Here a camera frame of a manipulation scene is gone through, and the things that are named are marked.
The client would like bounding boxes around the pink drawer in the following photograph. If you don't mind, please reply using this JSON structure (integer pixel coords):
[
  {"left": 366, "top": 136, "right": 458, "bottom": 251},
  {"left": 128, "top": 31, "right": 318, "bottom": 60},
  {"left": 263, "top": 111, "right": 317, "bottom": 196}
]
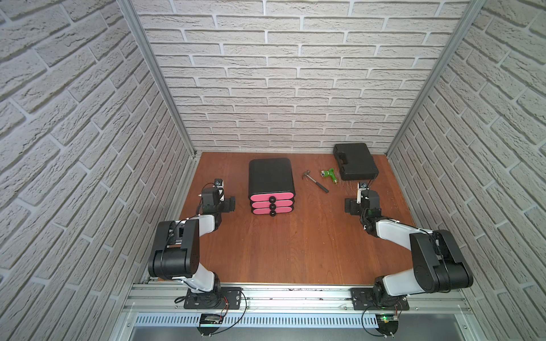
[
  {"left": 249, "top": 192, "right": 295, "bottom": 203},
  {"left": 252, "top": 206, "right": 293, "bottom": 217},
  {"left": 251, "top": 200, "right": 294, "bottom": 209}
]

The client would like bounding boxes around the black drawer cabinet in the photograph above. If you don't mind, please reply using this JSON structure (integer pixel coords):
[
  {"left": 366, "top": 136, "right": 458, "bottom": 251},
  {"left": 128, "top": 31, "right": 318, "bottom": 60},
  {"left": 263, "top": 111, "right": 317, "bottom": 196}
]
[{"left": 248, "top": 158, "right": 296, "bottom": 202}]

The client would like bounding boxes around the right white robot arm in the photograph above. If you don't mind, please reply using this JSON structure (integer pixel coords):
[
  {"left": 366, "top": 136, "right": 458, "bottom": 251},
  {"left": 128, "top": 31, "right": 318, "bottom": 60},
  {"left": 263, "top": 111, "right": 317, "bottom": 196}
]
[{"left": 345, "top": 189, "right": 473, "bottom": 306}]

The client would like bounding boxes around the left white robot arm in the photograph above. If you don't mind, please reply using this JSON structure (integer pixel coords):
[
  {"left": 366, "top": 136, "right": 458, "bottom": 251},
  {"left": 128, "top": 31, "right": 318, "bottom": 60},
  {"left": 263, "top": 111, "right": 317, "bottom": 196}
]
[{"left": 147, "top": 178, "right": 235, "bottom": 294}]

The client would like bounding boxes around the black tool case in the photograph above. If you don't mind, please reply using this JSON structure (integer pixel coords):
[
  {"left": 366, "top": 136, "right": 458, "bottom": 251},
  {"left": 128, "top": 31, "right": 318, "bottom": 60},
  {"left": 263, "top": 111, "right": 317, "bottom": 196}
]
[{"left": 333, "top": 143, "right": 379, "bottom": 180}]

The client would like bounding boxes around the green toy drill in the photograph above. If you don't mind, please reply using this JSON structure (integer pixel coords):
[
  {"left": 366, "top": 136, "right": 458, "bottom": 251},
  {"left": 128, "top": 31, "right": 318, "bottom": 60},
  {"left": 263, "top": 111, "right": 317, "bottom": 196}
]
[{"left": 321, "top": 168, "right": 338, "bottom": 185}]

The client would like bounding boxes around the right controller board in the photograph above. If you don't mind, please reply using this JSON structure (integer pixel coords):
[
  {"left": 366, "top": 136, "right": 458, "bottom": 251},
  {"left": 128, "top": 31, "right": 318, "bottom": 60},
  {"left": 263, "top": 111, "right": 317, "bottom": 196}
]
[{"left": 375, "top": 315, "right": 399, "bottom": 338}]

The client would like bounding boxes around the controller board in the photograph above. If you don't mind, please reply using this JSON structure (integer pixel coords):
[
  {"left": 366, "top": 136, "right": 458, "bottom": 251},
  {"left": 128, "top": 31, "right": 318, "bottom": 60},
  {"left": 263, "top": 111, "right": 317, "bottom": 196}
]
[
  {"left": 197, "top": 313, "right": 224, "bottom": 336},
  {"left": 375, "top": 315, "right": 399, "bottom": 338}
]

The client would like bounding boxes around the left controller board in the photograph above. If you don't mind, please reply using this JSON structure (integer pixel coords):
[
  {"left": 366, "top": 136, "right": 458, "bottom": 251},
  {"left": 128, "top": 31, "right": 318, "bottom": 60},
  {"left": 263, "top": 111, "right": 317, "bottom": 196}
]
[{"left": 197, "top": 313, "right": 224, "bottom": 336}]

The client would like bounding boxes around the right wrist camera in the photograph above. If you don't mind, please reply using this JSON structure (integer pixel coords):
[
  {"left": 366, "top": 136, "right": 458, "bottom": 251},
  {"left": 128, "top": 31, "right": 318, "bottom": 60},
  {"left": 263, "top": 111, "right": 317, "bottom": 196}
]
[{"left": 356, "top": 181, "right": 370, "bottom": 204}]

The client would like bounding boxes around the hammer with black handle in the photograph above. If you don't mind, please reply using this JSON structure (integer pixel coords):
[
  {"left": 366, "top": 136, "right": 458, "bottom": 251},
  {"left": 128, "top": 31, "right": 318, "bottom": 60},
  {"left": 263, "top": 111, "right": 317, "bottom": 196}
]
[{"left": 302, "top": 170, "right": 329, "bottom": 193}]

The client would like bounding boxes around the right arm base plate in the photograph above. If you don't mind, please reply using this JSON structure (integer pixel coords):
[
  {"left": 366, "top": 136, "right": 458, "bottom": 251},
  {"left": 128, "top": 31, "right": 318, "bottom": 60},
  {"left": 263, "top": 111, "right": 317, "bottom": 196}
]
[{"left": 350, "top": 287, "right": 410, "bottom": 311}]

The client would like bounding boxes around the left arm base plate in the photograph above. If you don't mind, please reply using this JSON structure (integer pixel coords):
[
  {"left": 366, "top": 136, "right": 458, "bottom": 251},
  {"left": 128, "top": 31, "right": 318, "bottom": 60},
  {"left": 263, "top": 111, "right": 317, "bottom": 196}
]
[{"left": 183, "top": 287, "right": 242, "bottom": 310}]

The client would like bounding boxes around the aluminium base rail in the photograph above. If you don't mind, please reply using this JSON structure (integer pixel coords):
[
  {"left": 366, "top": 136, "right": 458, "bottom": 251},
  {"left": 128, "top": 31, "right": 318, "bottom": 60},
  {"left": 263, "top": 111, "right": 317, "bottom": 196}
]
[{"left": 122, "top": 281, "right": 471, "bottom": 315}]

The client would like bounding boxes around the aluminium frame post left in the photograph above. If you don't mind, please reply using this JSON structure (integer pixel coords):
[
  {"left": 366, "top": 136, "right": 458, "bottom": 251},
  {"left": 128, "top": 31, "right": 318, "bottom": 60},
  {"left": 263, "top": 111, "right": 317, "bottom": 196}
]
[{"left": 118, "top": 0, "right": 197, "bottom": 159}]

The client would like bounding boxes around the aluminium frame post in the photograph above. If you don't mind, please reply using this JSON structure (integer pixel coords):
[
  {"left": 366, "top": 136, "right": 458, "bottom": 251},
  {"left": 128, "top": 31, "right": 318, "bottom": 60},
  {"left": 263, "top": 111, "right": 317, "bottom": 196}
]
[
  {"left": 385, "top": 0, "right": 486, "bottom": 158},
  {"left": 118, "top": 0, "right": 197, "bottom": 159}
]

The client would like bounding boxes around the aluminium frame post right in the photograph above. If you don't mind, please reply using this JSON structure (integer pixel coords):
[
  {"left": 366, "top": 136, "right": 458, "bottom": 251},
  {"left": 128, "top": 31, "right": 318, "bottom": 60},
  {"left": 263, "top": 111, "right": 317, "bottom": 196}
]
[{"left": 385, "top": 0, "right": 486, "bottom": 158}]

